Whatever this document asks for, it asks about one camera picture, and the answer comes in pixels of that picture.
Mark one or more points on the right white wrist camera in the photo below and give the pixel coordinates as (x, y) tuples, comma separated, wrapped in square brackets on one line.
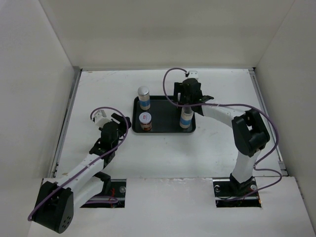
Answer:
[(191, 74)]

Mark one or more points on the dark spice jar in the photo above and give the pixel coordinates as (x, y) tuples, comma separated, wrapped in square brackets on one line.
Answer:
[(145, 120)]

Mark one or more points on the black rectangular tray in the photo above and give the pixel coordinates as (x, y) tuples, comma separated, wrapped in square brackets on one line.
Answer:
[(165, 117)]

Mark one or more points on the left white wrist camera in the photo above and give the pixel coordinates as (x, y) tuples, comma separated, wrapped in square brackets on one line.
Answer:
[(100, 118)]

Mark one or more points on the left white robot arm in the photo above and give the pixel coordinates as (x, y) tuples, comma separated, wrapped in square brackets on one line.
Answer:
[(58, 200)]

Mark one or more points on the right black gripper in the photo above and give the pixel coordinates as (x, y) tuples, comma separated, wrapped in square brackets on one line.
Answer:
[(179, 88)]

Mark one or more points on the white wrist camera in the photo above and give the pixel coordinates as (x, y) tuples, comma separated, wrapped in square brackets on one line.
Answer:
[(100, 118), (191, 74)]

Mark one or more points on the blue label bottle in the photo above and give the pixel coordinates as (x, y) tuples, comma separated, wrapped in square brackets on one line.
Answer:
[(186, 117), (144, 97)]

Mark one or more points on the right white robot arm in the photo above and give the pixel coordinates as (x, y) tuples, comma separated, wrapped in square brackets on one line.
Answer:
[(249, 130)]

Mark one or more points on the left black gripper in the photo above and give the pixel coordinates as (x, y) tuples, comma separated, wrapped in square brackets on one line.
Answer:
[(123, 124)]

